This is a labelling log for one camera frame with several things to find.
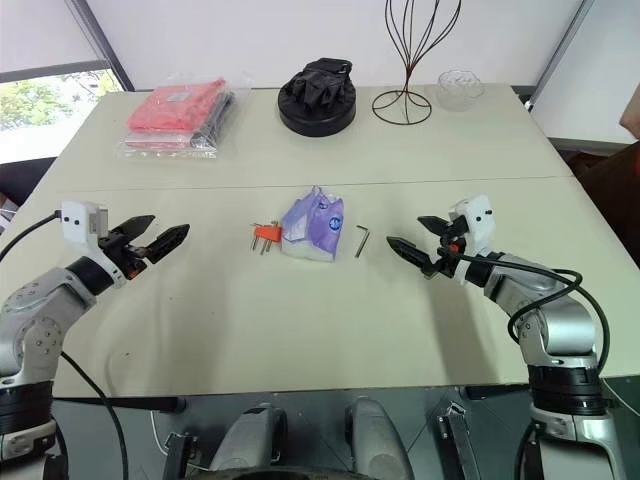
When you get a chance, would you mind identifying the dark cloth in clear bag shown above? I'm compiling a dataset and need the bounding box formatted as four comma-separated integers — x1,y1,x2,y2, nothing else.
191,89,239,152

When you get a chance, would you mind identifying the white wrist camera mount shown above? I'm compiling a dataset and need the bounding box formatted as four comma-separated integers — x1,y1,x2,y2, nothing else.
447,193,497,287
60,200,127,290

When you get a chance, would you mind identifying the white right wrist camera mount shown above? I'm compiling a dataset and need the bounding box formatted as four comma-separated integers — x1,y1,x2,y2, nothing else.
447,193,497,287

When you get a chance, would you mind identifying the purple plastic bag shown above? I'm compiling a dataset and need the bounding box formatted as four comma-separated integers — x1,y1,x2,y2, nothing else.
279,185,347,263

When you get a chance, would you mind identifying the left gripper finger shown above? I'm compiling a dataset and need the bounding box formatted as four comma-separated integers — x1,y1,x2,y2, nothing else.
143,223,192,265
110,215,157,242

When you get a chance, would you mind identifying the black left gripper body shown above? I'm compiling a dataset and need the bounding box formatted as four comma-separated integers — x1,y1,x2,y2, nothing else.
98,229,150,280

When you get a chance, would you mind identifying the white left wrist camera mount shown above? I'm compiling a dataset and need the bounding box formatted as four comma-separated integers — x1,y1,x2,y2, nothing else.
60,200,127,290

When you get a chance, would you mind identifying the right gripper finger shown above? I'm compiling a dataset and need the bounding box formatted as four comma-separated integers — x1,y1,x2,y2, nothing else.
416,215,459,238
385,235,442,278

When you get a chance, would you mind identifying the white roller blind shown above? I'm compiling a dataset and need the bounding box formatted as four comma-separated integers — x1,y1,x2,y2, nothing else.
0,0,102,84

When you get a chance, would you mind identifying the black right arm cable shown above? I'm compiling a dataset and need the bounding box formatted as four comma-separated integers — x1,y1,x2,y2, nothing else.
451,252,614,392

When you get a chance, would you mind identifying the grey rounded housing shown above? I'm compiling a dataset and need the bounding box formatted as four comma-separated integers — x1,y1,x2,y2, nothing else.
208,401,290,474
344,396,415,480

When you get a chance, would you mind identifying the black chair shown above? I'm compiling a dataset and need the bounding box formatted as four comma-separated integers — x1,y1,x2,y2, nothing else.
0,158,57,209

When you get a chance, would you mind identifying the metal hex key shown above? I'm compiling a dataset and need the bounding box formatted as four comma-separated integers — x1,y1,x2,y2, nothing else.
354,223,371,260

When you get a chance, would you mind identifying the clear glass bowl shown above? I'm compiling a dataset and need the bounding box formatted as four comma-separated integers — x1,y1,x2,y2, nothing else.
435,69,486,113

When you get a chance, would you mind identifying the dark brown seat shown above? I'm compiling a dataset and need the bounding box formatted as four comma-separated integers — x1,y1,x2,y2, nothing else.
566,141,640,262

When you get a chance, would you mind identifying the black glove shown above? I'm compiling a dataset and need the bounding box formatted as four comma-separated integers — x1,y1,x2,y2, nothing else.
290,56,354,109

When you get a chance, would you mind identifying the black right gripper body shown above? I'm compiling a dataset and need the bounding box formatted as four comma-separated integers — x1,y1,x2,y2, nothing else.
434,218,471,280

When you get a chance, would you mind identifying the red cloth in clear bag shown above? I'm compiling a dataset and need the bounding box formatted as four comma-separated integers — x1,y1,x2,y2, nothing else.
125,76,228,136

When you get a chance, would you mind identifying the brown wire stand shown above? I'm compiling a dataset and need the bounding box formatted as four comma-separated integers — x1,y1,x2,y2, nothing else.
371,0,463,126

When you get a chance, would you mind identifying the black round base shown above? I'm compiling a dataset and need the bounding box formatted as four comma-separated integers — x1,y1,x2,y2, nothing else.
277,79,358,137

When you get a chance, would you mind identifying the white board with grey frame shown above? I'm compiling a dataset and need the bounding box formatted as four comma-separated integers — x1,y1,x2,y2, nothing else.
528,0,640,152

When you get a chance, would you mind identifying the black metal table bracket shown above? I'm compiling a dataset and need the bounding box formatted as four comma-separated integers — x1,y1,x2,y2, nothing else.
433,399,483,480
163,431,198,480

